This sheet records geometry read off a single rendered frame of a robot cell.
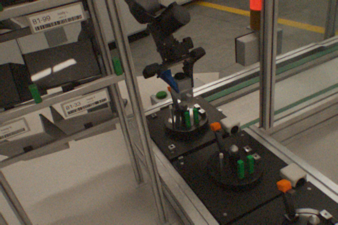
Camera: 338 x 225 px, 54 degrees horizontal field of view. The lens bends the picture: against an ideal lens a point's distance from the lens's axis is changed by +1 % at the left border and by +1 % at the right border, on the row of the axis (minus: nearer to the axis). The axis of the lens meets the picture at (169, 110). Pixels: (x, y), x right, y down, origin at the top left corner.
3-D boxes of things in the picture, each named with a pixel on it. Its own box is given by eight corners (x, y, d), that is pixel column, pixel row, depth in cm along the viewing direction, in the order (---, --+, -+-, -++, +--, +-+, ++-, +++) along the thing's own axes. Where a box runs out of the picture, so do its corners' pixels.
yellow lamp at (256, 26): (245, 26, 86) (245, 8, 84) (261, 21, 88) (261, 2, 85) (258, 31, 82) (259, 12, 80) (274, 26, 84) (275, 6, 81)
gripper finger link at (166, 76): (156, 77, 96) (161, 72, 91) (166, 73, 98) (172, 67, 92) (165, 99, 96) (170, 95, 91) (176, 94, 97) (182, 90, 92)
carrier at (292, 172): (172, 167, 91) (166, 132, 85) (244, 134, 99) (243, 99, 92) (223, 231, 73) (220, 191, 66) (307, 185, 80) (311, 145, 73)
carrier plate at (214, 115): (138, 123, 111) (137, 119, 110) (199, 99, 119) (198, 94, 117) (170, 164, 93) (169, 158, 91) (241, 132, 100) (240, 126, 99)
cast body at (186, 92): (170, 93, 101) (167, 73, 97) (183, 88, 102) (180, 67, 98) (184, 105, 94) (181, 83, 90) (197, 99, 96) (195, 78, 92)
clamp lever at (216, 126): (217, 150, 88) (209, 124, 86) (223, 147, 88) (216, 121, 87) (224, 153, 84) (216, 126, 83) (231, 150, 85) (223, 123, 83)
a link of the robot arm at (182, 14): (131, 13, 94) (155, -10, 84) (150, 4, 99) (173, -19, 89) (155, 47, 95) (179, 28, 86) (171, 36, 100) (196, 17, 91)
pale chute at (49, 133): (25, 161, 97) (21, 146, 98) (70, 148, 100) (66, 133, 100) (-18, 150, 70) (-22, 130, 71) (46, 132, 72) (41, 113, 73)
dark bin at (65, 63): (54, 87, 90) (46, 61, 88) (102, 75, 92) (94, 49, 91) (34, 93, 62) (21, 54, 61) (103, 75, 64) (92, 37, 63)
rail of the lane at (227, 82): (124, 141, 119) (118, 116, 113) (311, 63, 147) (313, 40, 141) (130, 149, 115) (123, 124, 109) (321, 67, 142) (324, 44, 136)
